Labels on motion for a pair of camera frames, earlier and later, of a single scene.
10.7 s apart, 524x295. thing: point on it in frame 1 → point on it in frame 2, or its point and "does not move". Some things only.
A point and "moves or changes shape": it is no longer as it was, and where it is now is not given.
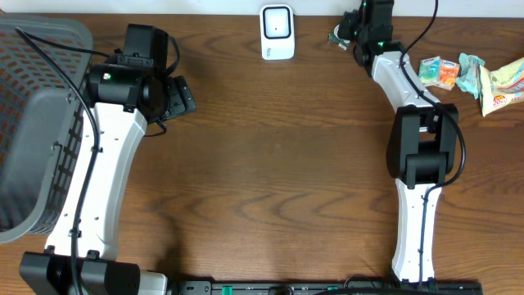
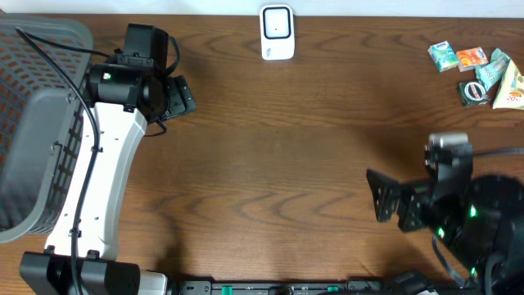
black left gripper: x=180 y=99 does not move
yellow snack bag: x=503 y=86 moves or changes shape
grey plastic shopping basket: x=42 y=111 does not move
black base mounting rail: x=366 y=287 does not move
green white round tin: x=335 y=38 → x=472 y=93
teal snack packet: x=468 y=77 → x=490 y=74
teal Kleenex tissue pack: x=429 y=70 → x=444 y=56
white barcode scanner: x=277 y=32 does not move
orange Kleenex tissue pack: x=449 y=72 → x=467 y=59
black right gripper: x=343 y=27 → x=418 y=193
